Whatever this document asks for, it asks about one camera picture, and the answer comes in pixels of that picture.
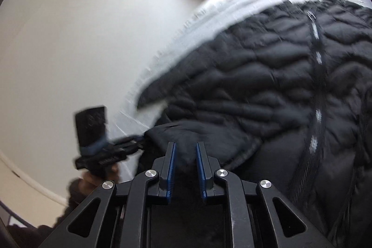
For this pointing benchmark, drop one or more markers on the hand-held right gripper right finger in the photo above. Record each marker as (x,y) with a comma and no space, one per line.
(200,172)

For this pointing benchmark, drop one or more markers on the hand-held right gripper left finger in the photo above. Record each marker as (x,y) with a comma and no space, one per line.
(172,169)

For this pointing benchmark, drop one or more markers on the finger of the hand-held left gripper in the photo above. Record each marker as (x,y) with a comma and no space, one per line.
(130,150)
(130,140)

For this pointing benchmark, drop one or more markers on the black puffer jacket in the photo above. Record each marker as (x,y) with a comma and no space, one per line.
(261,85)

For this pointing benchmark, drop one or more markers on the person's left hand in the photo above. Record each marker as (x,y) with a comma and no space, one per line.
(109,178)

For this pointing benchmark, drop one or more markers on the grey quilted bedspread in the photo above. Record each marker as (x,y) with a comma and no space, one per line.
(232,1)

